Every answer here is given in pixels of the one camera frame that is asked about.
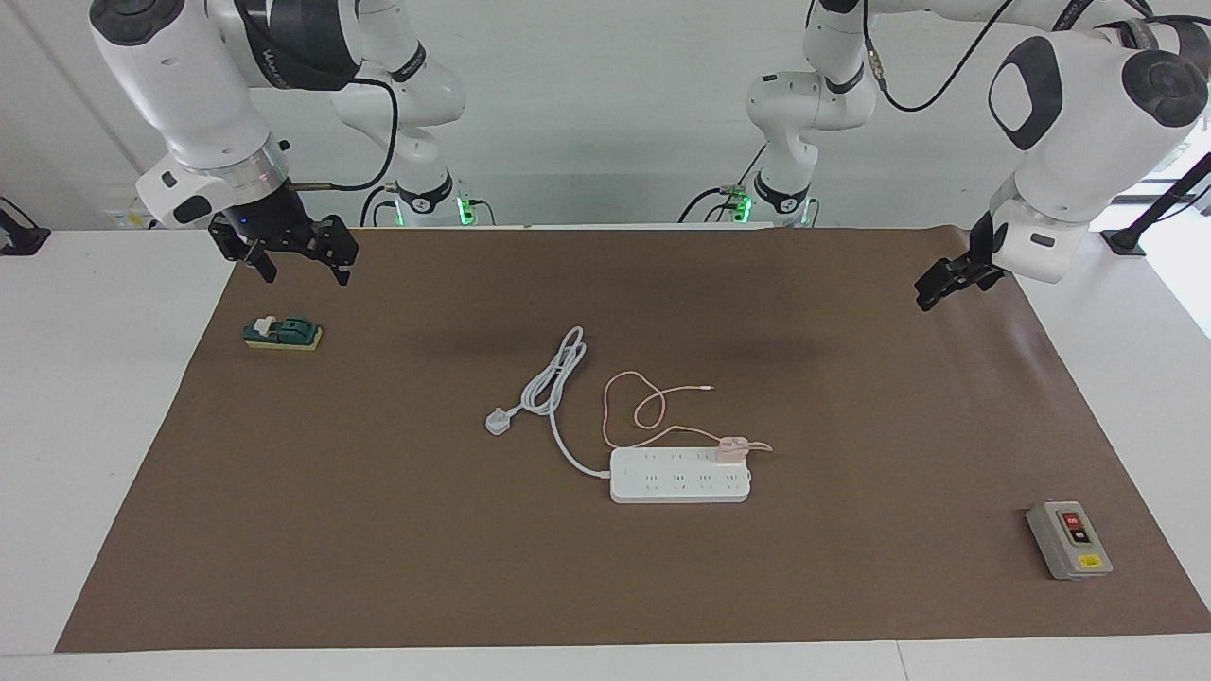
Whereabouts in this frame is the white power strip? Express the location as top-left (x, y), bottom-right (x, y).
top-left (609, 446), bottom-right (753, 504)

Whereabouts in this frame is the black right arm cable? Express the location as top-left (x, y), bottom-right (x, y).
top-left (284, 76), bottom-right (398, 193)

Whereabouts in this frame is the white power cord with plug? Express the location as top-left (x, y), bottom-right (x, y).
top-left (485, 326), bottom-right (616, 479)

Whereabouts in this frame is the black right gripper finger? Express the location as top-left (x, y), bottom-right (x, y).
top-left (209, 219), bottom-right (277, 285)
top-left (305, 216), bottom-right (360, 285)

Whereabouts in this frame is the black desk clamp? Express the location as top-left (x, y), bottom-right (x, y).
top-left (0, 196), bottom-right (51, 257)

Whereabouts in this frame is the grey on-off switch box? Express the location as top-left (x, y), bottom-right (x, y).
top-left (1026, 500), bottom-right (1114, 581)

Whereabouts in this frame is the white wall socket box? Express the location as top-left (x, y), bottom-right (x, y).
top-left (102, 183), bottom-right (157, 231)

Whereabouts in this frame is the pink charging cable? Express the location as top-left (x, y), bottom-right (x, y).
top-left (603, 370), bottom-right (775, 453)

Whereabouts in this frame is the black arm base cable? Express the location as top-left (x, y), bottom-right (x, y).
top-left (360, 184), bottom-right (498, 228)
top-left (676, 142), bottom-right (769, 225)

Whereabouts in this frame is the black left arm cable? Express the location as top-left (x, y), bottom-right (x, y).
top-left (856, 0), bottom-right (1165, 113)

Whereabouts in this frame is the brown table mat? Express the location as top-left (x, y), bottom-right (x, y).
top-left (55, 227), bottom-right (1211, 654)

